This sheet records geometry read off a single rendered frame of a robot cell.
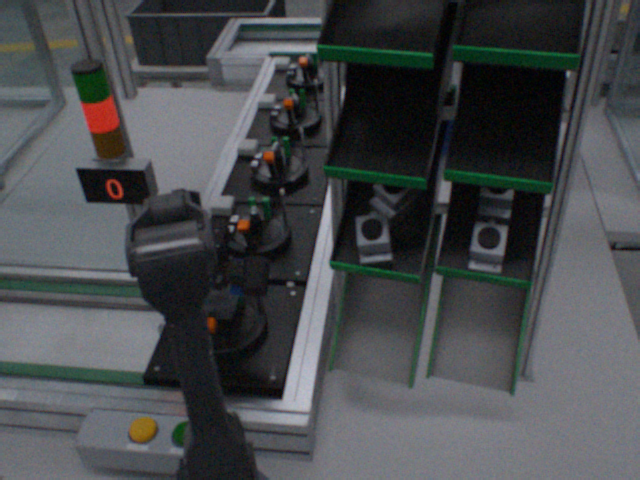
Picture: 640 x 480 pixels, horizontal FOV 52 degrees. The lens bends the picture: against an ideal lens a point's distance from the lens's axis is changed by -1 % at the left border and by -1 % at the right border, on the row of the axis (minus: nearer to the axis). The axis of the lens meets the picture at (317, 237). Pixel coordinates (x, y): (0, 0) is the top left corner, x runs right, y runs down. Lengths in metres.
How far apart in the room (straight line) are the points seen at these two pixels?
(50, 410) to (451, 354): 0.67
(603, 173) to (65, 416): 1.37
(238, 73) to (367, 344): 1.34
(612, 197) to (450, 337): 0.79
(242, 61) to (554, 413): 1.47
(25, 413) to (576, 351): 0.99
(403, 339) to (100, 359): 0.56
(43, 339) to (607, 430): 1.03
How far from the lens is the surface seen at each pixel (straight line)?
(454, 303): 1.07
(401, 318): 1.06
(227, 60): 2.21
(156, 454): 1.07
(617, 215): 1.69
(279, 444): 1.11
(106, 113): 1.11
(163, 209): 0.71
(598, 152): 1.91
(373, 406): 1.20
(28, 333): 1.39
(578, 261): 1.53
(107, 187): 1.18
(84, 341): 1.33
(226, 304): 1.11
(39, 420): 1.25
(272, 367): 1.12
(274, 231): 1.35
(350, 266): 0.92
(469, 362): 1.07
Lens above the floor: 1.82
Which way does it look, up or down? 39 degrees down
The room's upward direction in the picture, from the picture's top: 4 degrees counter-clockwise
